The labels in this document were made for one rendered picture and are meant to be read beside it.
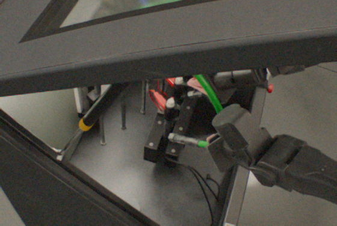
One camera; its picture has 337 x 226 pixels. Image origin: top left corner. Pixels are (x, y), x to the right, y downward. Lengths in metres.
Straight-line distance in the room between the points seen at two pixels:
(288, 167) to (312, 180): 0.05
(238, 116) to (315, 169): 0.15
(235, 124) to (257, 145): 0.05
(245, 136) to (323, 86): 2.21
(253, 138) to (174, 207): 0.61
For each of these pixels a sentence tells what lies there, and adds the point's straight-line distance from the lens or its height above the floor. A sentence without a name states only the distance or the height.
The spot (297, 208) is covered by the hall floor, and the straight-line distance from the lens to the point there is 2.31.
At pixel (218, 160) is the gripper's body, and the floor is 1.29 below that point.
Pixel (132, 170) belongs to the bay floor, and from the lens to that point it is 1.31.
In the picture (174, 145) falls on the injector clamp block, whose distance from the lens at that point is 1.18.
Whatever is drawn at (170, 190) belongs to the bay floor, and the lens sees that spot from 1.28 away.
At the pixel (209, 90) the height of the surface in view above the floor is 1.38.
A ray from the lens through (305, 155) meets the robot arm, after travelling 0.65.
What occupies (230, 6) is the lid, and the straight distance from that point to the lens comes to 0.40.
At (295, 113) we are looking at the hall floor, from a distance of 2.64.
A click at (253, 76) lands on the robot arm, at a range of 0.83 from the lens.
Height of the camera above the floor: 1.99
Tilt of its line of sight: 53 degrees down
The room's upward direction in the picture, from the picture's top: 7 degrees clockwise
